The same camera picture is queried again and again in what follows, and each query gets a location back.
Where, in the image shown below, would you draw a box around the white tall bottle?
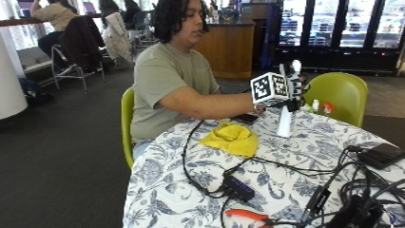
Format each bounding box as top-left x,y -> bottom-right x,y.
276,59 -> 304,139

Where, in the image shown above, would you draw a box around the white cube with black markers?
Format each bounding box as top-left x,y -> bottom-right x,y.
249,71 -> 292,107

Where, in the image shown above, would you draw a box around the green plastic chair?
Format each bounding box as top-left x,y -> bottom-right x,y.
301,71 -> 369,128
120,86 -> 137,171

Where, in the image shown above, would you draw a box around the small red capped bottle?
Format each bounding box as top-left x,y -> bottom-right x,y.
321,101 -> 336,116

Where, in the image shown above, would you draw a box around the black phone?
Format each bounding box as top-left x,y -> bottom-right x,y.
230,113 -> 260,125

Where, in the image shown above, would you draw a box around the glass door display fridge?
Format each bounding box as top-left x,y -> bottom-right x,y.
269,0 -> 405,76

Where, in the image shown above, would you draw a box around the wooden counter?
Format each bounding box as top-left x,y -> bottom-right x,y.
192,22 -> 257,80

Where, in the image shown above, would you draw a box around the blue floral white tablecloth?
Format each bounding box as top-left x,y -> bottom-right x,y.
121,106 -> 405,228

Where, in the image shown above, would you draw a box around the yellow cloth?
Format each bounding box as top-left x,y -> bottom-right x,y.
197,121 -> 261,159

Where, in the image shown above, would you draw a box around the black flat box device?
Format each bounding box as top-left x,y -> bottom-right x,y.
356,142 -> 405,170

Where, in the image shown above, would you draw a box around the the person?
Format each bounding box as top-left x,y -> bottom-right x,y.
129,0 -> 268,160

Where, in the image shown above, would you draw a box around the black usb hub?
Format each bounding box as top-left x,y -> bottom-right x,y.
221,174 -> 257,202

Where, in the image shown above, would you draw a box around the white coat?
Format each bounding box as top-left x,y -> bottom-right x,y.
101,11 -> 134,65

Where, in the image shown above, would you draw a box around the dark jacket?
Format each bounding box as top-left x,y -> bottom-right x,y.
57,14 -> 106,73

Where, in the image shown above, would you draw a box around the dark backpack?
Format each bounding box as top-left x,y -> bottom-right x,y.
17,77 -> 56,105

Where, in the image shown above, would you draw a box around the white round column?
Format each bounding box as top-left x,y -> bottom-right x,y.
0,27 -> 29,121

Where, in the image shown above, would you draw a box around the wooden bar ledge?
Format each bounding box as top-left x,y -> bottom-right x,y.
0,17 -> 48,29

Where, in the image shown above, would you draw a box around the tangle of black cables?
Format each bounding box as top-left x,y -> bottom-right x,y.
248,144 -> 405,228

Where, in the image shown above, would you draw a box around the long black cable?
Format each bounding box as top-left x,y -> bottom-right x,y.
180,119 -> 238,200

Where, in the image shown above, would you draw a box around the black cable adapter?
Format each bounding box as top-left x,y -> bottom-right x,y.
302,185 -> 333,220

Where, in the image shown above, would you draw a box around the orange handled pliers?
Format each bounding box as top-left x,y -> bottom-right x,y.
224,208 -> 276,228

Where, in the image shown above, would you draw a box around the metal frame chair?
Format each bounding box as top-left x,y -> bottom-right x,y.
49,44 -> 106,93

